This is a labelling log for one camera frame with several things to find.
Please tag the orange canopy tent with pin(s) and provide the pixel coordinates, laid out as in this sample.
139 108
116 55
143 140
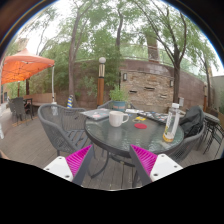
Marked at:
23 66

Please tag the white ceramic mug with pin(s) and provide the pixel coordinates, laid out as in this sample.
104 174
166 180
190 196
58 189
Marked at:
116 119

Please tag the blue yellow striped cone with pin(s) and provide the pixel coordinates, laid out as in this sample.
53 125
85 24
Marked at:
70 101

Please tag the clear white-capped drink bottle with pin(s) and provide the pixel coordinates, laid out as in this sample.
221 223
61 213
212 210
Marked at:
171 123

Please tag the dark-trunked tree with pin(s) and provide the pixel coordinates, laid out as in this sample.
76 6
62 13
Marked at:
176 83

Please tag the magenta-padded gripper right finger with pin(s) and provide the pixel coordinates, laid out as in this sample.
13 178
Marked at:
145 160

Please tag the black jacket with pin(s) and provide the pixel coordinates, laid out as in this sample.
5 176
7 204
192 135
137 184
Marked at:
192 120

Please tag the silver laptop with stickers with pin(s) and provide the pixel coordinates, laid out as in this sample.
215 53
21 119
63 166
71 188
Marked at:
96 114

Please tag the group of dark patio chairs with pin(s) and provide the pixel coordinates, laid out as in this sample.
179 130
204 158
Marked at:
18 108

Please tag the black metal chair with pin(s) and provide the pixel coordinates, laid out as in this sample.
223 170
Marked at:
211 128

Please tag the flat round red coaster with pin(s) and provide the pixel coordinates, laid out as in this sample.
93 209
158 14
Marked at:
140 126

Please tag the green plant in teal pot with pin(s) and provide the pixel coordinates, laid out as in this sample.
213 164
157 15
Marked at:
118 98

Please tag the globe-topped lamp post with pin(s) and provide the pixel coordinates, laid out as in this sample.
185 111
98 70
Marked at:
101 86

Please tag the black wall lamp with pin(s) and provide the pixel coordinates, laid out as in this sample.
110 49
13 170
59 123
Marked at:
125 76
171 83

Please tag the black laptop with stickers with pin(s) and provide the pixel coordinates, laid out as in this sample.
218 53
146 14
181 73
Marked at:
154 117

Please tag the yellow card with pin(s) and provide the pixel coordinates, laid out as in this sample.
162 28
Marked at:
140 118

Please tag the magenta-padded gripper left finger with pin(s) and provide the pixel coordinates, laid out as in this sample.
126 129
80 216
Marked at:
78 160

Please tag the white paper sheet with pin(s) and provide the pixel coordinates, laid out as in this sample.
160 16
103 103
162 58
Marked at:
133 110

